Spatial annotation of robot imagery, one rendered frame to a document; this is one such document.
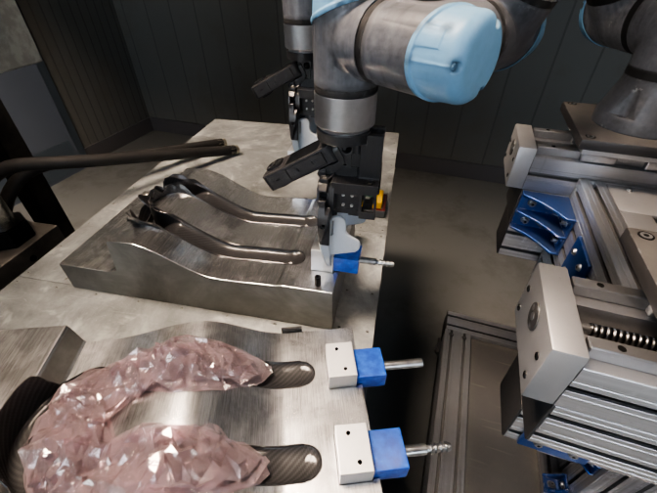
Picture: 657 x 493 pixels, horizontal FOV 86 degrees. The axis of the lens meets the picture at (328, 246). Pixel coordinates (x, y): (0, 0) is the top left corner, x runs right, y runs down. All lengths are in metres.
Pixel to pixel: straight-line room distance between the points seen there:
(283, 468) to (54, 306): 0.52
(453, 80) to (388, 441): 0.37
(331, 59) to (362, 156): 0.12
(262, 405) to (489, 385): 0.97
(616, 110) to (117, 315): 0.96
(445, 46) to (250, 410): 0.42
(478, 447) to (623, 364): 0.82
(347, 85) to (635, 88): 0.57
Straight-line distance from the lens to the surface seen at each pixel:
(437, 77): 0.34
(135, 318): 0.71
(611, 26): 0.93
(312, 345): 0.53
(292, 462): 0.47
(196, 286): 0.64
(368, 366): 0.50
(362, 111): 0.43
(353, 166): 0.48
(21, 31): 1.26
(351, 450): 0.43
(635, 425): 0.52
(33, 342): 0.59
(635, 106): 0.85
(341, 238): 0.51
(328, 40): 0.41
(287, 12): 0.73
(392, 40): 0.36
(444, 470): 1.16
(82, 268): 0.77
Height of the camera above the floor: 1.29
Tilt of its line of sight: 39 degrees down
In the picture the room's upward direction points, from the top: straight up
